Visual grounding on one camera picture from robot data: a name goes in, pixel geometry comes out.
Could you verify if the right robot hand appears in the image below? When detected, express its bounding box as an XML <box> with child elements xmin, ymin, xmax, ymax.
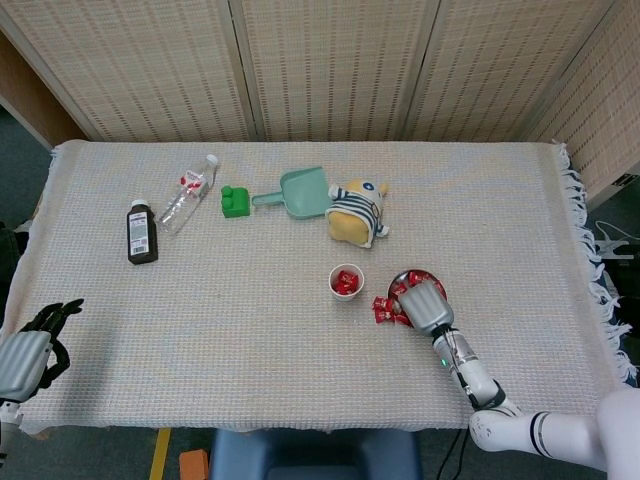
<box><xmin>397</xmin><ymin>282</ymin><xmax>455</xmax><ymax>335</ymax></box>

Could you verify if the black equipment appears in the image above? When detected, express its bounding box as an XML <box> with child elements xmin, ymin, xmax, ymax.
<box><xmin>0</xmin><ymin>222</ymin><xmax>29</xmax><ymax>306</ymax></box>
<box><xmin>602</xmin><ymin>257</ymin><xmax>640</xmax><ymax>321</ymax></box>

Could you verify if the orange block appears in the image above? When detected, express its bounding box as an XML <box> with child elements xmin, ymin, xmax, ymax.
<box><xmin>178</xmin><ymin>448</ymin><xmax>210</xmax><ymax>480</ymax></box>

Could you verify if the black cable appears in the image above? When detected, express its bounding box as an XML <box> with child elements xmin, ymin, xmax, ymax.
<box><xmin>438</xmin><ymin>428</ymin><xmax>470</xmax><ymax>480</ymax></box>

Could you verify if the green toy block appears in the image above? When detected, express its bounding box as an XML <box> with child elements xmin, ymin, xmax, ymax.
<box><xmin>219</xmin><ymin>185</ymin><xmax>253</xmax><ymax>220</ymax></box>

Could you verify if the teal plastic scoop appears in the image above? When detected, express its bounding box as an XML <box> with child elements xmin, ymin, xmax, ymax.
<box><xmin>250</xmin><ymin>166</ymin><xmax>335</xmax><ymax>222</ymax></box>

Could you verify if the woven folding screen panel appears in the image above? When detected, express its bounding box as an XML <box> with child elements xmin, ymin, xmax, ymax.
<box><xmin>402</xmin><ymin>0</ymin><xmax>626</xmax><ymax>144</ymax></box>
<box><xmin>228</xmin><ymin>0</ymin><xmax>444</xmax><ymax>144</ymax></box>
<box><xmin>0</xmin><ymin>0</ymin><xmax>259</xmax><ymax>144</ymax></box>
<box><xmin>522</xmin><ymin>0</ymin><xmax>640</xmax><ymax>206</ymax></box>

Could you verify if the white clamp stand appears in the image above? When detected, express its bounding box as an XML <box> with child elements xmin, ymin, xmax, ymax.
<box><xmin>593</xmin><ymin>221</ymin><xmax>632</xmax><ymax>261</ymax></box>

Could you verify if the yellow striped plush toy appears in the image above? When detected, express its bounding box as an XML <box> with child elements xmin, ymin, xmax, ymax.
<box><xmin>324</xmin><ymin>177</ymin><xmax>392</xmax><ymax>250</ymax></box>

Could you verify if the white paper cup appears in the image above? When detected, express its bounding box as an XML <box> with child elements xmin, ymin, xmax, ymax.
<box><xmin>327</xmin><ymin>263</ymin><xmax>365</xmax><ymax>303</ymax></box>

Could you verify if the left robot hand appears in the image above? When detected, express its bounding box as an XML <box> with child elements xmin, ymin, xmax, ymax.
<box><xmin>0</xmin><ymin>298</ymin><xmax>85</xmax><ymax>401</ymax></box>

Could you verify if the clear plastic water bottle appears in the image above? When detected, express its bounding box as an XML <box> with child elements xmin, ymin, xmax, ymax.
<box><xmin>155</xmin><ymin>154</ymin><xmax>221</xmax><ymax>235</ymax></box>

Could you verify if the brown medicine bottle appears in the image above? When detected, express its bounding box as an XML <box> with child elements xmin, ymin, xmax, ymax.
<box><xmin>126</xmin><ymin>198</ymin><xmax>160</xmax><ymax>266</ymax></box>

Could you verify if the silver bowl of red candies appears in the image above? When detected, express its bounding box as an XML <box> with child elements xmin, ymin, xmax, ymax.
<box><xmin>387</xmin><ymin>268</ymin><xmax>450</xmax><ymax>329</ymax></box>

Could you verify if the brown wooden board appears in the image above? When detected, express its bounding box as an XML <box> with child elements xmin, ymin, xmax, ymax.
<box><xmin>0</xmin><ymin>29</ymin><xmax>89</xmax><ymax>151</ymax></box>

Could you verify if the woven beige tablecloth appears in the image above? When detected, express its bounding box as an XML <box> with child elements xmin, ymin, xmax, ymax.
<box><xmin>8</xmin><ymin>138</ymin><xmax>640</xmax><ymax>436</ymax></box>

